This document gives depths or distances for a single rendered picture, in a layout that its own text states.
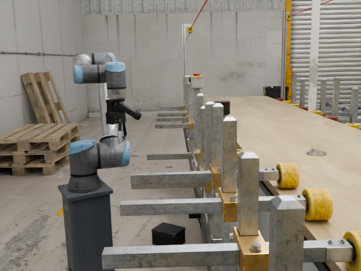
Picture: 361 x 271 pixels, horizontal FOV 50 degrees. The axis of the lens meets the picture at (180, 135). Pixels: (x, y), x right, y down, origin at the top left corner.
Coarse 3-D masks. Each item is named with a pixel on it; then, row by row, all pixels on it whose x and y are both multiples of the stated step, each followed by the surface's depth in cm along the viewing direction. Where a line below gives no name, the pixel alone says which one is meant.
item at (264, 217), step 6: (264, 186) 147; (264, 192) 147; (270, 192) 139; (258, 216) 159; (264, 216) 148; (258, 222) 159; (264, 222) 148; (258, 228) 159; (264, 228) 149; (264, 234) 149; (306, 240) 102; (306, 264) 102; (312, 264) 97; (318, 264) 93; (324, 264) 90; (306, 270) 102; (312, 270) 97; (318, 270) 94; (324, 270) 89; (330, 270) 87
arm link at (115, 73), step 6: (108, 66) 175; (114, 66) 174; (120, 66) 175; (108, 72) 175; (114, 72) 174; (120, 72) 175; (108, 78) 176; (114, 78) 175; (120, 78) 176; (108, 84) 177; (114, 84) 175; (120, 84) 176
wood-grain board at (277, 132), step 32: (256, 96) 429; (256, 128) 231; (288, 128) 228; (320, 128) 226; (352, 128) 224; (288, 160) 156; (320, 160) 155; (352, 160) 154; (288, 192) 118; (352, 192) 117; (320, 224) 95; (352, 224) 95
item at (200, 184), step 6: (132, 186) 146; (138, 186) 146; (144, 186) 146; (150, 186) 147; (156, 186) 147; (162, 186) 147; (168, 186) 147; (174, 186) 147; (180, 186) 147; (186, 186) 147; (192, 186) 147; (198, 186) 147; (204, 186) 147
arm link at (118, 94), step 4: (108, 92) 178; (112, 92) 177; (116, 92) 176; (120, 92) 177; (124, 92) 178; (108, 96) 178; (112, 96) 177; (116, 96) 176; (120, 96) 177; (124, 96) 179
